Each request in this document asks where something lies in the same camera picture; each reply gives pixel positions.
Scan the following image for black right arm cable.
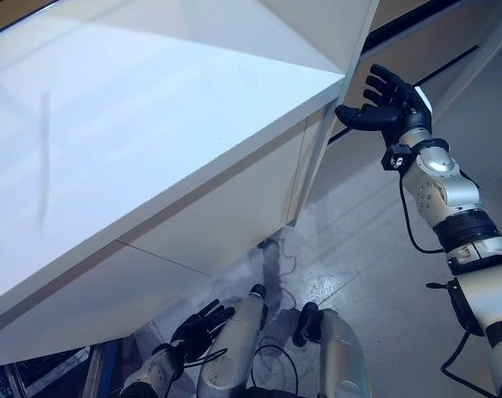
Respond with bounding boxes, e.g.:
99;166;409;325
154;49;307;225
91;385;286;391
398;172;490;376

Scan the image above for white counter cabinet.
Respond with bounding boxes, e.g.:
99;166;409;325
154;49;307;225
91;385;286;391
0;0;380;368

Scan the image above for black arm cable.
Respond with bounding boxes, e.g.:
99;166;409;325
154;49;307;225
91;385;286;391
178;347;230;370
398;172;490;376

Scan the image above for black floor cable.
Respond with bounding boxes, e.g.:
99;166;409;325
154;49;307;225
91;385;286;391
250;234;304;398

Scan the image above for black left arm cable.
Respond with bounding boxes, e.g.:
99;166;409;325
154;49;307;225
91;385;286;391
178;347;230;370

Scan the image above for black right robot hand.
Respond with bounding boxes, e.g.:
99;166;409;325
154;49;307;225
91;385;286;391
335;64;434;146

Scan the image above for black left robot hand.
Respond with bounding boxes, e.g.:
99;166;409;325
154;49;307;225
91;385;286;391
169;300;236;362

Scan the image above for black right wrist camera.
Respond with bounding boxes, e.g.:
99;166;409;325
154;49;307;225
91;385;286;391
381;143;410;172

